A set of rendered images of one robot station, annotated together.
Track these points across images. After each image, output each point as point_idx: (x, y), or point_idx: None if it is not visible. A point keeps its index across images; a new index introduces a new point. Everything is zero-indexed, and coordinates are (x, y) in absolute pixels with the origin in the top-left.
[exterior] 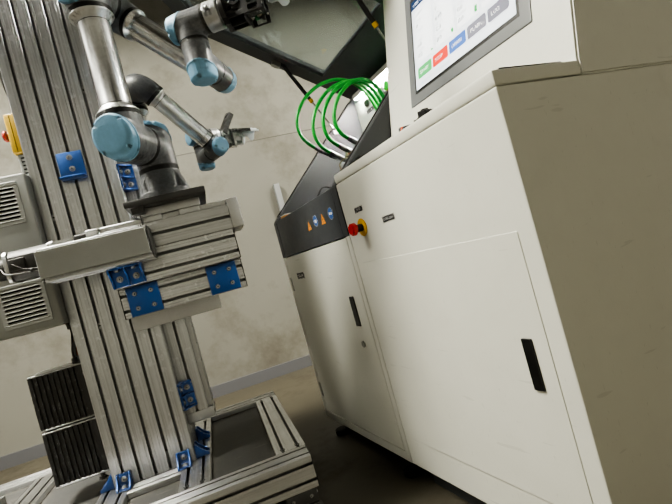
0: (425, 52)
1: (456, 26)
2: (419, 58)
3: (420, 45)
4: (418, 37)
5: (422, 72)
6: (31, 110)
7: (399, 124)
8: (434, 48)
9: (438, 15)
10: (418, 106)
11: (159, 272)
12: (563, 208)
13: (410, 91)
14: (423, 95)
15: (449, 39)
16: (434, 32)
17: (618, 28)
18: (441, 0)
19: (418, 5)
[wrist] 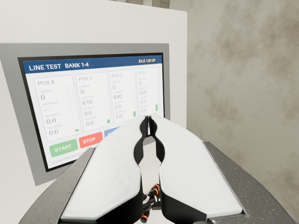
0: (64, 131)
1: (114, 120)
2: (52, 135)
3: (53, 122)
4: (47, 111)
5: (59, 150)
6: None
7: (0, 207)
8: (82, 130)
9: (87, 101)
10: (50, 182)
11: None
12: None
13: (30, 169)
14: (62, 172)
15: (104, 128)
16: (81, 115)
17: None
18: (92, 89)
19: (44, 73)
